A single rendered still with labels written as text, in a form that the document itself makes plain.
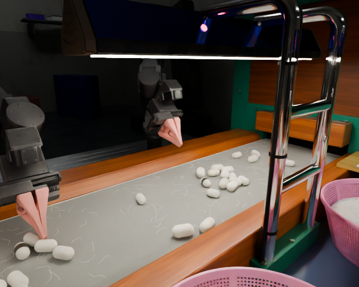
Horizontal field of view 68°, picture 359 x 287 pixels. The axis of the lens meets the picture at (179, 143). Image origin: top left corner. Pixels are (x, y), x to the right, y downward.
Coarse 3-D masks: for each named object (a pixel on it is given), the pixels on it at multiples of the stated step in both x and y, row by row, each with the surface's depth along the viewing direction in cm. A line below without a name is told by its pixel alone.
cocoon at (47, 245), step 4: (40, 240) 42; (44, 240) 42; (48, 240) 42; (52, 240) 43; (36, 244) 42; (40, 244) 42; (44, 244) 42; (48, 244) 42; (52, 244) 42; (56, 244) 43; (36, 248) 42; (40, 248) 42; (44, 248) 42; (48, 248) 42; (52, 248) 42
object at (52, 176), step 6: (42, 174) 46; (48, 174) 46; (54, 174) 47; (60, 174) 48; (18, 180) 44; (24, 180) 44; (36, 180) 46; (42, 180) 46; (48, 180) 46; (54, 180) 47; (60, 180) 48; (0, 186) 42; (0, 204) 45; (6, 204) 46
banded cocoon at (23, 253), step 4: (16, 244) 42; (20, 248) 41; (24, 248) 41; (28, 248) 42; (16, 252) 40; (20, 252) 40; (24, 252) 40; (28, 252) 41; (16, 256) 40; (20, 256) 40; (24, 256) 40
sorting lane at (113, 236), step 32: (224, 160) 83; (96, 192) 62; (128, 192) 62; (160, 192) 62; (192, 192) 62; (224, 192) 62; (256, 192) 62; (0, 224) 50; (64, 224) 50; (96, 224) 50; (128, 224) 50; (160, 224) 50; (192, 224) 50; (0, 256) 42; (32, 256) 42; (96, 256) 42; (128, 256) 42; (160, 256) 42
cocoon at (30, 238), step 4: (28, 232) 45; (24, 236) 44; (28, 236) 44; (32, 236) 44; (36, 236) 44; (24, 240) 44; (28, 240) 43; (32, 240) 43; (36, 240) 43; (28, 244) 43; (32, 244) 43
